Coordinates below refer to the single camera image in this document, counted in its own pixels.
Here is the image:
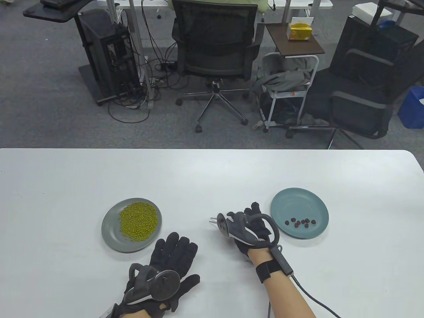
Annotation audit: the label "person's right hand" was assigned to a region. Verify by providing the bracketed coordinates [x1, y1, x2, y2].
[228, 202, 271, 258]

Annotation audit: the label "person's left hand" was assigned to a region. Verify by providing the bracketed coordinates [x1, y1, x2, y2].
[114, 232, 201, 318]

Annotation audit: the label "dark red beans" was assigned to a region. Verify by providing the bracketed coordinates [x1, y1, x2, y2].
[284, 217, 317, 229]

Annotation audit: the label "teal plate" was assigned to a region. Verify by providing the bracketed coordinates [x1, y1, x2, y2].
[270, 187, 330, 239]

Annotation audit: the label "grey plate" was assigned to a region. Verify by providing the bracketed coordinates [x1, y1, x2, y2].
[101, 198, 163, 253]

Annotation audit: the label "person's right forearm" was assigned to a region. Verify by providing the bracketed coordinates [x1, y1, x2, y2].
[248, 247, 317, 318]

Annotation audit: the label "person's left forearm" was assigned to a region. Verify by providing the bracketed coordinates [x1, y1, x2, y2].
[122, 308, 151, 318]

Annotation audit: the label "grey white tracker controller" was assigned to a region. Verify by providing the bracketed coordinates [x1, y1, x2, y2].
[216, 212, 280, 248]
[123, 263, 182, 305]

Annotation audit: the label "pile of green beans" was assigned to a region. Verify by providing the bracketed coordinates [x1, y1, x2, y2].
[119, 202, 159, 242]

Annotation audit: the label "black bag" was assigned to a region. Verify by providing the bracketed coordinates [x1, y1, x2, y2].
[260, 92, 303, 126]

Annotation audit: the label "grey jacket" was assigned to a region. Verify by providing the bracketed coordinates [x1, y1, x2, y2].
[253, 56, 312, 94]

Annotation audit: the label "black padded office chair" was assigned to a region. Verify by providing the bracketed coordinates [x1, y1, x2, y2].
[287, 15, 424, 150]

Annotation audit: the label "brown side table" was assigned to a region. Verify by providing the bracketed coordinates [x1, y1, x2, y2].
[266, 23, 326, 56]

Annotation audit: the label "black mesh office chair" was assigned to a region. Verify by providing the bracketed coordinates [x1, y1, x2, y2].
[171, 0, 262, 133]

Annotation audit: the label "blue plastic bin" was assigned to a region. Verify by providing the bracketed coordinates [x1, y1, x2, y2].
[397, 86, 424, 130]

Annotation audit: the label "yellow tissue box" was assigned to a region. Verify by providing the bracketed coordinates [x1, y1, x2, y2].
[287, 17, 313, 41]

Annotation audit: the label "black computer tower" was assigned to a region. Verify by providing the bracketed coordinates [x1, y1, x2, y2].
[79, 9, 141, 100]

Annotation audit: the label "white desk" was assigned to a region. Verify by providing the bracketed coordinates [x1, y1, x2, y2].
[106, 0, 333, 110]

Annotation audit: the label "white box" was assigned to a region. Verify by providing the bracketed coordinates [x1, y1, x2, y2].
[352, 3, 393, 21]

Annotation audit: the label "black stand desk top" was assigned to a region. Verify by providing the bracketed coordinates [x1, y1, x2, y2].
[23, 0, 96, 23]

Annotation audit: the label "black keyboard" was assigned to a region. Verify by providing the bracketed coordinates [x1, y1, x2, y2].
[40, 0, 77, 8]

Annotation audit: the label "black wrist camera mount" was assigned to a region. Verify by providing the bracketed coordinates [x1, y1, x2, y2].
[255, 247, 295, 284]
[99, 303, 120, 318]

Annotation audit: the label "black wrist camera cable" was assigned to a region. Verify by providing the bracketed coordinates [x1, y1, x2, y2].
[277, 244, 342, 318]

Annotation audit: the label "black stand base plate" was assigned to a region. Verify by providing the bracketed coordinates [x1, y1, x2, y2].
[79, 64, 117, 106]

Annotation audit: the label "tangle of black cables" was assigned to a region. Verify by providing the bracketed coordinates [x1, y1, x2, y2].
[108, 0, 186, 124]

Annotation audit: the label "black desk frame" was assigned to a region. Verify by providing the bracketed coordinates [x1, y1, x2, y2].
[369, 0, 424, 27]

